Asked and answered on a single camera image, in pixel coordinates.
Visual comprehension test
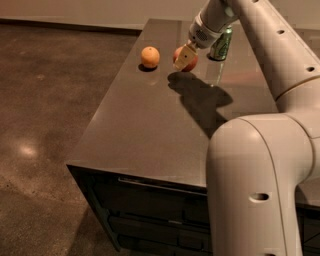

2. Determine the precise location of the green soda can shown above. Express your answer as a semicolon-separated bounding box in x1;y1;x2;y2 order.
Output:
209;26;233;61

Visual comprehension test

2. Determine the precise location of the dark cabinet with drawers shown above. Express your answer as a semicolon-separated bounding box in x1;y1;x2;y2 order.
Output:
65;164;320;256

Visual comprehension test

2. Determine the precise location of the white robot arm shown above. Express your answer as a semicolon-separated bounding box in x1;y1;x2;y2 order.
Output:
174;0;320;256

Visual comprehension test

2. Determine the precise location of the orange fruit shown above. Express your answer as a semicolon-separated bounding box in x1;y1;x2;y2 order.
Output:
141;46;160;69

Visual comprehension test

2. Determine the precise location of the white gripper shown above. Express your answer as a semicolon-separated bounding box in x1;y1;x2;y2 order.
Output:
173;0;239;72

